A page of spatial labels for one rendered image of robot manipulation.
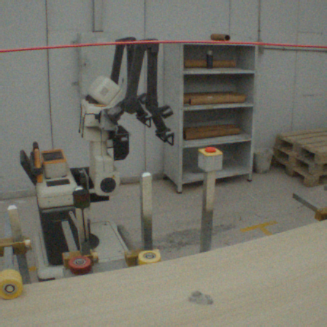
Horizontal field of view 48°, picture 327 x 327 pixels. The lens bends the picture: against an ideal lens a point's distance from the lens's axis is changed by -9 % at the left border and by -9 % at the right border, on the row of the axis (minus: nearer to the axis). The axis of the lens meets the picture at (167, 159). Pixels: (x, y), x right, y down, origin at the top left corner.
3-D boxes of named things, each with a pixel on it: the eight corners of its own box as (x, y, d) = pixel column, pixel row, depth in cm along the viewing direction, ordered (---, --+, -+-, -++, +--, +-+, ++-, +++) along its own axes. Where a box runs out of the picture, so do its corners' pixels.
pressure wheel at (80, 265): (71, 281, 140) (66, 256, 136) (91, 277, 143) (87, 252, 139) (74, 293, 133) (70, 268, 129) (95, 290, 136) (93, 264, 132)
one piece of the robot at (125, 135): (107, 162, 239) (106, 127, 232) (98, 149, 264) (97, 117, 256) (133, 159, 245) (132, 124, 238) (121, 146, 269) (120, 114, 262)
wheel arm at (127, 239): (117, 232, 179) (116, 224, 178) (123, 231, 181) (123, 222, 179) (147, 285, 141) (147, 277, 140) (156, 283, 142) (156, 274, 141)
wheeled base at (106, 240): (42, 305, 233) (36, 274, 225) (34, 254, 289) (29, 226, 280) (141, 287, 256) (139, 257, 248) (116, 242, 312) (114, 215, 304)
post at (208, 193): (197, 262, 171) (201, 167, 156) (206, 260, 173) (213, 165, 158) (201, 267, 167) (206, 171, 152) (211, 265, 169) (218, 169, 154)
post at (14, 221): (28, 308, 147) (6, 203, 131) (36, 306, 148) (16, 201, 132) (28, 313, 144) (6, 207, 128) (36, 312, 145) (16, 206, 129)
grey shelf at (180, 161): (163, 179, 451) (163, 39, 400) (232, 168, 482) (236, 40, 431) (178, 193, 412) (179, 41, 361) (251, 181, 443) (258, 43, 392)
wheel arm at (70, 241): (61, 228, 173) (60, 220, 172) (68, 228, 174) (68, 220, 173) (79, 284, 135) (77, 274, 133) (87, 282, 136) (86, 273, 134)
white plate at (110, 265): (65, 287, 151) (61, 267, 148) (125, 277, 160) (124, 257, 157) (65, 287, 151) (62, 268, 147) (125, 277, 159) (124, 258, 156)
